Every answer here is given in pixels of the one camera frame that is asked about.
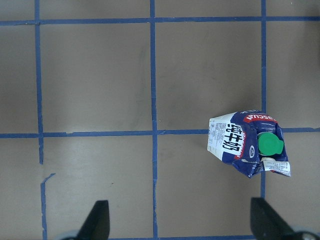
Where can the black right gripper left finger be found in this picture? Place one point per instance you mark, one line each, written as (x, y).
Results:
(97, 224)

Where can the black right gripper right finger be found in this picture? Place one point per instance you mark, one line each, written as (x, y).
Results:
(266, 223)

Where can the blue white milk carton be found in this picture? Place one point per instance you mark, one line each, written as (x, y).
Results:
(251, 141)

